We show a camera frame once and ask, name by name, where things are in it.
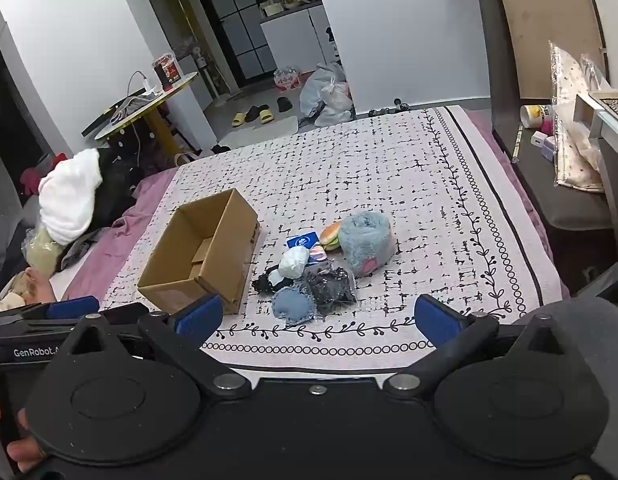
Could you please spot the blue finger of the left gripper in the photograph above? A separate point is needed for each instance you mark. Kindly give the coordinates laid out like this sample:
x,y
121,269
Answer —
x,y
59,310

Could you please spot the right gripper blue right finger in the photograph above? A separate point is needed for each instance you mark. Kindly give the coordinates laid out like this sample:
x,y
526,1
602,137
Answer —
x,y
456,338

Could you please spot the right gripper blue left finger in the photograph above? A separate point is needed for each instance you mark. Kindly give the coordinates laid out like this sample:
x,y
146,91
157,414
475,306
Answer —
x,y
177,340

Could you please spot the black fabric white-stitched pouch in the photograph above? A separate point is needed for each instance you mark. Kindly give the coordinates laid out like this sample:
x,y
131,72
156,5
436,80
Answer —
x,y
270,282

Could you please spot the blue heart-shaped cushion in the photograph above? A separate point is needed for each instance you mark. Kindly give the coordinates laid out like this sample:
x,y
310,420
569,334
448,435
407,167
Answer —
x,y
293,304

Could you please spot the white plastic bundle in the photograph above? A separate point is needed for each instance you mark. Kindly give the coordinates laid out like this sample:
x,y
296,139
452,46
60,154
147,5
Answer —
x,y
293,262

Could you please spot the fluffy blue plush toy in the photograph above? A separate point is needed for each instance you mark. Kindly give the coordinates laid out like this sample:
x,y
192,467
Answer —
x,y
367,242

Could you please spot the clear bag black items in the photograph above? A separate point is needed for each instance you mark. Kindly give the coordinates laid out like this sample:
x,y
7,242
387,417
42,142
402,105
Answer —
x,y
332,287

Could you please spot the blue tissue pack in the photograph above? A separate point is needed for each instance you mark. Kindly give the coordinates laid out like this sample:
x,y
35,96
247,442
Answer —
x,y
317,253

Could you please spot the plush hamburger toy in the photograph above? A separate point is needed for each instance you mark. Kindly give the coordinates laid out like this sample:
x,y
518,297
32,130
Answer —
x,y
329,237

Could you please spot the pink bed sheet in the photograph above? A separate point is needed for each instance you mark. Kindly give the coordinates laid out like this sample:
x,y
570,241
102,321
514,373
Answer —
x,y
110,252

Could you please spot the beige clothes bundle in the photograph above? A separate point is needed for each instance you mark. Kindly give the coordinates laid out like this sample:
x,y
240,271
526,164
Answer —
x,y
41,252

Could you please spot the brown cardboard box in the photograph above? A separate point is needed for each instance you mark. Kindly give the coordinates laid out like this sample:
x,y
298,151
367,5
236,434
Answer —
x,y
206,249

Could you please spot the white fluffy garment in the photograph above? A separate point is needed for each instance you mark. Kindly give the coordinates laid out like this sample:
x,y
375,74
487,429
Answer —
x,y
67,196

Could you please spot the black clothes pile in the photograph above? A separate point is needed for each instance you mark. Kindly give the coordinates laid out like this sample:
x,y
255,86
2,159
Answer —
x,y
114,196

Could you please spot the white black patterned blanket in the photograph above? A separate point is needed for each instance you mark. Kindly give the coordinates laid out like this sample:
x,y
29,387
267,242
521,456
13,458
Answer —
x,y
462,235

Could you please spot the round white yellow table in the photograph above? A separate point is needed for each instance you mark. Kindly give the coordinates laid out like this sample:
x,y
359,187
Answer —
x,y
139,105

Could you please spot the yellow slipper left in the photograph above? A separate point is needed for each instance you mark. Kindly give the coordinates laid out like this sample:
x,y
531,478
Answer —
x,y
238,120

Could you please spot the yellow slipper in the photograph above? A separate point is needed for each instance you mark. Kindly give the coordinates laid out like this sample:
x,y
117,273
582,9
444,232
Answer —
x,y
238,120
265,116

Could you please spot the white floor mat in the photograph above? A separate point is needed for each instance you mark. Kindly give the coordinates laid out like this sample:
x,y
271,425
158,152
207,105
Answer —
x,y
252,135

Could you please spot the patterned plastic wrapped pillow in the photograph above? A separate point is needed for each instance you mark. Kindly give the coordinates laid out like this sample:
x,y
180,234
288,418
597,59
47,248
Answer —
x,y
575,160

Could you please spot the small white purple boxes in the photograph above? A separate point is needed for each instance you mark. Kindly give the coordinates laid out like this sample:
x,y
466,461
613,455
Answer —
x,y
545,144

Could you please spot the yellow slipper right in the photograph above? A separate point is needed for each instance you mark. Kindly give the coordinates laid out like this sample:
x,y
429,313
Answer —
x,y
265,116

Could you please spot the yellow white cup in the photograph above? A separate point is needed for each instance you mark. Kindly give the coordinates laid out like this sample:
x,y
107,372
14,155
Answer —
x,y
534,116

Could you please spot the black roller skates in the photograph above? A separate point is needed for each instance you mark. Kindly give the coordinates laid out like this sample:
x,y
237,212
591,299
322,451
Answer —
x,y
399,107

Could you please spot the red black canister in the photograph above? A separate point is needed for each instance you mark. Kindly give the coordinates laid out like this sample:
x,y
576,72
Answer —
x,y
167,70

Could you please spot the red white water bottle pack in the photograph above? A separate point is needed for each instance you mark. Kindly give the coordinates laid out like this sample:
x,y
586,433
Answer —
x,y
286,79

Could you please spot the grey plastic bags pile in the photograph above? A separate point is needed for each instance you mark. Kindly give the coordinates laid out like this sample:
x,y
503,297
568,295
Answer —
x,y
325,98

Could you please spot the white kitchen cabinet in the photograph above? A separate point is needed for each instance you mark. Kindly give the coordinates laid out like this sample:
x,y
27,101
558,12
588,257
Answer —
x,y
301,38

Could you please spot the brown wooden board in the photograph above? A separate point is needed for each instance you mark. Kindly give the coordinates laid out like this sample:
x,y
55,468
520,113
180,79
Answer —
x,y
573,25

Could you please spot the white charger with cable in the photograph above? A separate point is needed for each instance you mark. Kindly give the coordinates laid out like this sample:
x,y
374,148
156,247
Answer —
x,y
147,86

